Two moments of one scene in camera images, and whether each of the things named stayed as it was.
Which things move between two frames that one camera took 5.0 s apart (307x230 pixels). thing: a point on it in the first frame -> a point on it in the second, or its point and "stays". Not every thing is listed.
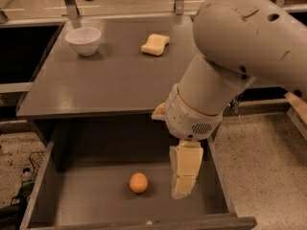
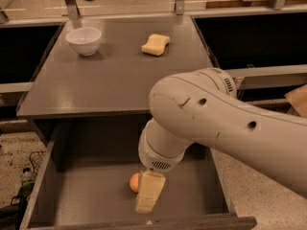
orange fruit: x=138 y=182 stays
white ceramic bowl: x=84 y=39 stays
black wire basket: x=35 y=159 stays
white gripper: x=188 y=120 -> x=153 y=158
